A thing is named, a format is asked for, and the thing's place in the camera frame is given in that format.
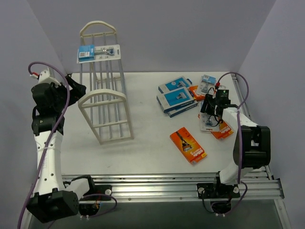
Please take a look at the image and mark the cream metal-rod shelf rack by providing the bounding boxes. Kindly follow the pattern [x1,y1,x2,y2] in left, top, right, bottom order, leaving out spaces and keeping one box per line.
[78,21,134,144]

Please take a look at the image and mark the blue Gillette razor blister pack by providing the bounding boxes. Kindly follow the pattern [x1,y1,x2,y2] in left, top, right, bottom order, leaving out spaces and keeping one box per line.
[77,44,121,63]

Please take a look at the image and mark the upper blue Harry's box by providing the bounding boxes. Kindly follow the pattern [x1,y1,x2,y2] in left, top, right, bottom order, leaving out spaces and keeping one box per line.
[158,76,193,93]

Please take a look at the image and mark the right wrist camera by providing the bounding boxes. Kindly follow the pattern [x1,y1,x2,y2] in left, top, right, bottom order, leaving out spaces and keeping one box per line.
[213,83,229,100]

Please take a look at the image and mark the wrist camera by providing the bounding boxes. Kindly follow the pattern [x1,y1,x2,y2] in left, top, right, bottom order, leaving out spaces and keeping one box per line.
[30,70,61,86]
[213,83,229,100]

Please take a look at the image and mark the aluminium rail frame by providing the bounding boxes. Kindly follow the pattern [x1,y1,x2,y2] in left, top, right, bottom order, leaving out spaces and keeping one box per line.
[26,71,285,205]

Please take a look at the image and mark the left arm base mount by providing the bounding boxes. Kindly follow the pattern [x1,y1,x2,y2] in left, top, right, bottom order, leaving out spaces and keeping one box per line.
[81,184,112,202]

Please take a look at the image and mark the lower blue Harry's box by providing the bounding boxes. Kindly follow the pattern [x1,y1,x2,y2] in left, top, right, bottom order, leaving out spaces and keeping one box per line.
[156,87,198,117]

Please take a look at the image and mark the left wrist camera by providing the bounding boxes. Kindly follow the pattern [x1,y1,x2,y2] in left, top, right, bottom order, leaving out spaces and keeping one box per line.
[30,70,61,86]

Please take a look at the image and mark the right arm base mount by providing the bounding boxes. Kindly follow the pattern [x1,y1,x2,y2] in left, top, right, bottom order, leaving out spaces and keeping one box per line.
[196,183,240,199]

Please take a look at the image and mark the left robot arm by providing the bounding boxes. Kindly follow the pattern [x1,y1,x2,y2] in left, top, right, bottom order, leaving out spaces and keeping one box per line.
[26,75,96,223]

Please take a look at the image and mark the orange Gillette Fusion box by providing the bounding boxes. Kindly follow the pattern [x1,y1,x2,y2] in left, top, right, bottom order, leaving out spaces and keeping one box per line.
[170,127,207,165]

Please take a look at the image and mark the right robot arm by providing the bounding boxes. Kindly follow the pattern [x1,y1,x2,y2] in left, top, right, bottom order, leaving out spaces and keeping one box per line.
[200,87,271,197]

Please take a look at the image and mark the blue harry's box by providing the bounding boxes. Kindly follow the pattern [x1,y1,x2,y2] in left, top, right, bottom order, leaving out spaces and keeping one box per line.
[156,87,198,117]
[158,76,193,93]

